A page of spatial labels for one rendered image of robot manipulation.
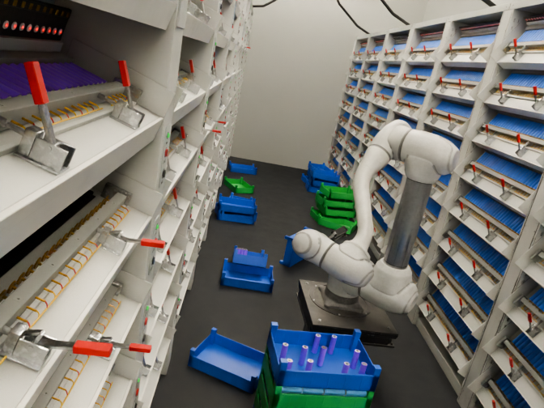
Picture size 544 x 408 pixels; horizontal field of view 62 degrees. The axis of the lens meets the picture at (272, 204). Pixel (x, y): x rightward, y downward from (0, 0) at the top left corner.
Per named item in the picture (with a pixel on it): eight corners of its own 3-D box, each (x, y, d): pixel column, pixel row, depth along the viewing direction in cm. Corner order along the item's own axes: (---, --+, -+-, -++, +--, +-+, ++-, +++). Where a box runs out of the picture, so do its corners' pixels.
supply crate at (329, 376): (354, 349, 152) (359, 329, 150) (375, 392, 133) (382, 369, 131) (266, 342, 147) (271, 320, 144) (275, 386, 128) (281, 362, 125)
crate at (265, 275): (270, 277, 281) (273, 265, 279) (271, 293, 262) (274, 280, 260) (223, 269, 279) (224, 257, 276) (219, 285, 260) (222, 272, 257)
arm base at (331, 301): (351, 288, 224) (354, 278, 222) (363, 313, 203) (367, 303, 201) (316, 282, 221) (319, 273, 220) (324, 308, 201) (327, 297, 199)
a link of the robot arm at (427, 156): (371, 291, 209) (416, 313, 196) (354, 302, 197) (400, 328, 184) (418, 126, 181) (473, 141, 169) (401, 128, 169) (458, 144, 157)
